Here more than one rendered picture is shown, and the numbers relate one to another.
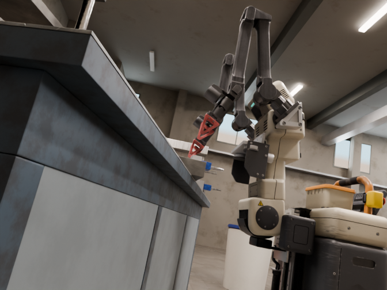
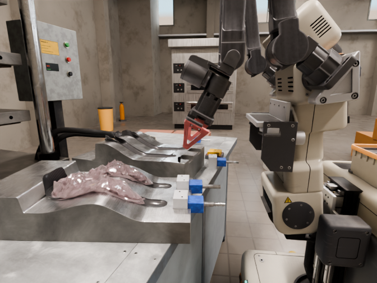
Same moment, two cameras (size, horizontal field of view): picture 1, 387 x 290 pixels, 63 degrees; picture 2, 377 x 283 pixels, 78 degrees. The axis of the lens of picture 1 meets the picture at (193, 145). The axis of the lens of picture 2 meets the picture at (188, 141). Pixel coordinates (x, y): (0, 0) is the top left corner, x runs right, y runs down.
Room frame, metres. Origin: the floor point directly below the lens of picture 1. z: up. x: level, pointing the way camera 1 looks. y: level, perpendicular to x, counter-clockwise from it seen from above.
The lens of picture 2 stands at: (0.64, -0.13, 1.15)
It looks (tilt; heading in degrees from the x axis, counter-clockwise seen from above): 13 degrees down; 10
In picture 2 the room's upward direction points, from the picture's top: straight up
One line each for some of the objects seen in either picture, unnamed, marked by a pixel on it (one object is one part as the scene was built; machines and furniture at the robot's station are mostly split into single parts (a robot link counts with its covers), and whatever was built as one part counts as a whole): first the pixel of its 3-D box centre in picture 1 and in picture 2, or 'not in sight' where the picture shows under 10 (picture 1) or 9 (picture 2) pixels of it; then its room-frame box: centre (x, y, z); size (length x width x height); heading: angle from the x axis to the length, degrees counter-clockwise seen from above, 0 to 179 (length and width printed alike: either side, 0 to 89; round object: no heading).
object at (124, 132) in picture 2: not in sight; (142, 142); (1.54, 0.22, 0.92); 0.35 x 0.16 x 0.09; 81
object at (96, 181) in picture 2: not in sight; (102, 178); (1.19, 0.21, 0.90); 0.26 x 0.18 x 0.08; 98
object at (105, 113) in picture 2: not in sight; (106, 119); (6.29, 3.07, 0.31); 0.40 x 0.39 x 0.61; 5
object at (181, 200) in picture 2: (207, 166); (199, 204); (1.18, -0.07, 0.85); 0.13 x 0.05 x 0.05; 98
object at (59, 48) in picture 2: not in sight; (60, 154); (1.88, 0.89, 0.73); 0.30 x 0.22 x 1.47; 171
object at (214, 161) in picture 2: (208, 187); (223, 161); (1.62, -0.12, 0.83); 0.13 x 0.05 x 0.05; 95
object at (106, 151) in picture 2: not in sight; (140, 153); (1.55, 0.24, 0.87); 0.50 x 0.26 x 0.14; 81
